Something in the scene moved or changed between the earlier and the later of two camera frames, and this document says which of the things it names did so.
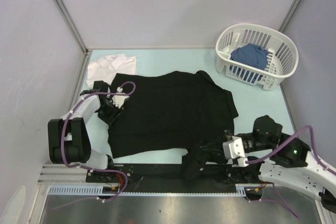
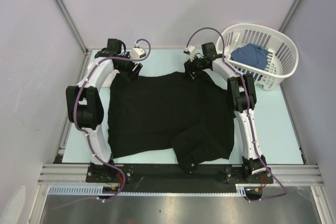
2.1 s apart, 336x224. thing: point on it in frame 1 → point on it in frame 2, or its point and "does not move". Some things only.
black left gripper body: (108, 112) → (125, 68)
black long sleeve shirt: (186, 110) does not move
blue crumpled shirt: (251, 54) does not move
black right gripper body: (227, 135) → (197, 65)
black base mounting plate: (168, 178) does not move
